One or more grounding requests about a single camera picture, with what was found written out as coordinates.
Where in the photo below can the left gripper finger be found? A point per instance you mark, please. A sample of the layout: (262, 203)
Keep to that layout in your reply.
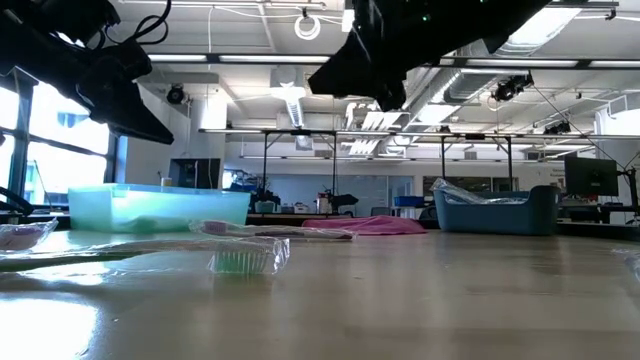
(130, 115)

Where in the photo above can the black background station frame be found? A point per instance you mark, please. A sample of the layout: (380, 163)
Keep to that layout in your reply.
(300, 132)

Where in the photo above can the blue crate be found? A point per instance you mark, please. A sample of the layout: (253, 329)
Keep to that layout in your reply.
(409, 201)

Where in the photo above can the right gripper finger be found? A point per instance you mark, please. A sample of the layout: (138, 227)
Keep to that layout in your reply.
(350, 70)

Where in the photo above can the black monitor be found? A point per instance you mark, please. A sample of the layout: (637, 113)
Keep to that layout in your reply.
(195, 174)
(590, 175)

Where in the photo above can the light turquoise plastic bin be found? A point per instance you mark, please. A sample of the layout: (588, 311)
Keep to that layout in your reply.
(150, 207)

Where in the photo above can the yellow cup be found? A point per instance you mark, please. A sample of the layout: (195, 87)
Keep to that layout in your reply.
(166, 182)

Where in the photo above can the black ceiling-mounted camera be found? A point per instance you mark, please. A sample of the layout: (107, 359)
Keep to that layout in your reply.
(510, 87)
(175, 94)

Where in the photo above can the silver ventilation duct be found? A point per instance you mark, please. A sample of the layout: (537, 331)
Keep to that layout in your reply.
(467, 85)

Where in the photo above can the grey-blue plastic bin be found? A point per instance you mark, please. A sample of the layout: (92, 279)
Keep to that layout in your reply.
(500, 217)

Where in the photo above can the red white container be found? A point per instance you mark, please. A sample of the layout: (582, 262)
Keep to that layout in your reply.
(323, 202)

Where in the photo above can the black background robot arm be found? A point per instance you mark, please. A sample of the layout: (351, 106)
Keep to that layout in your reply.
(342, 200)
(265, 200)

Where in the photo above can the black window frame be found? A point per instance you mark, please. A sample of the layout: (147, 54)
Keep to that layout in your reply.
(20, 160)

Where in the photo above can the magenta cloth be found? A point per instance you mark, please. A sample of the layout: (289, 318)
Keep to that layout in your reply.
(370, 226)

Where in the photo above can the black chair back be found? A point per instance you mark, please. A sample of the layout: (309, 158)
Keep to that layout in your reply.
(427, 215)

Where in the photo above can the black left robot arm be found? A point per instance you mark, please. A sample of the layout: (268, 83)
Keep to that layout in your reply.
(40, 45)

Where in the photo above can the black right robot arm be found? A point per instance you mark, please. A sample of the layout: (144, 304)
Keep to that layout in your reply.
(500, 17)

